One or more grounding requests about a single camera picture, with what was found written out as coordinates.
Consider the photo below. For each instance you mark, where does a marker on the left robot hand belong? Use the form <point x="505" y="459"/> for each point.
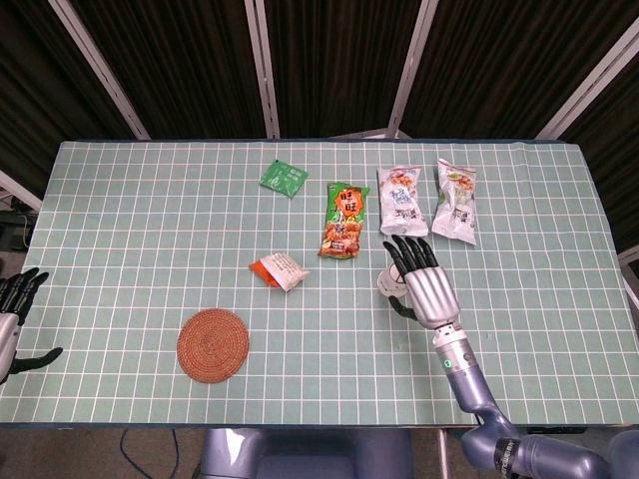
<point x="20" y="289"/>

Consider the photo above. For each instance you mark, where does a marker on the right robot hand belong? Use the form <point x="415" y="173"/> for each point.
<point x="432" y="294"/>

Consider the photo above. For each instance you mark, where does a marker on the white paper cup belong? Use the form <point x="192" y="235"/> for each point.
<point x="389" y="282"/>

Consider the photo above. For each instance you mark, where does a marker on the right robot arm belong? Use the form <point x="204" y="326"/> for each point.
<point x="469" y="384"/>

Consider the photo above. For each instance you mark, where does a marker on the green grid tablecloth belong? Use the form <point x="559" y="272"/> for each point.
<point x="150" y="239"/>

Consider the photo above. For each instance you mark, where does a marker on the black floor device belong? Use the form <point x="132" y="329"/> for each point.
<point x="12" y="229"/>

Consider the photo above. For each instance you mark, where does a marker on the white snack bag green print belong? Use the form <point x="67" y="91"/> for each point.
<point x="455" y="202"/>

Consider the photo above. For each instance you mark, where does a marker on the white snack bag blue print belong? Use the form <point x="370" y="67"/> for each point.
<point x="402" y="202"/>

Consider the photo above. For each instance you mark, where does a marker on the green orange snack bag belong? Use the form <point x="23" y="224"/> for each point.
<point x="343" y="222"/>

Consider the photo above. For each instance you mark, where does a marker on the orange white snack packet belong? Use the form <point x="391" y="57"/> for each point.
<point x="282" y="272"/>

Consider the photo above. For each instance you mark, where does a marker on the green sachet packet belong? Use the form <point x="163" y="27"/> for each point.
<point x="283" y="178"/>

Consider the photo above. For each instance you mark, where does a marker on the dark fabric screen panel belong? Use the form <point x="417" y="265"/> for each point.
<point x="339" y="65"/>
<point x="614" y="164"/>
<point x="509" y="60"/>
<point x="180" y="65"/>
<point x="30" y="90"/>

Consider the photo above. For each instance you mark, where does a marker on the blue-grey robot torso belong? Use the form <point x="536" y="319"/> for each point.
<point x="309" y="454"/>

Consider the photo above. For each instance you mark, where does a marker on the round woven rattan coaster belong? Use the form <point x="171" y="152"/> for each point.
<point x="213" y="345"/>

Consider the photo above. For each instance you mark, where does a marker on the white screen frame post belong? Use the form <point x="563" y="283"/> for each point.
<point x="263" y="70"/>
<point x="100" y="70"/>
<point x="589" y="82"/>
<point x="410" y="70"/>
<point x="20" y="189"/>

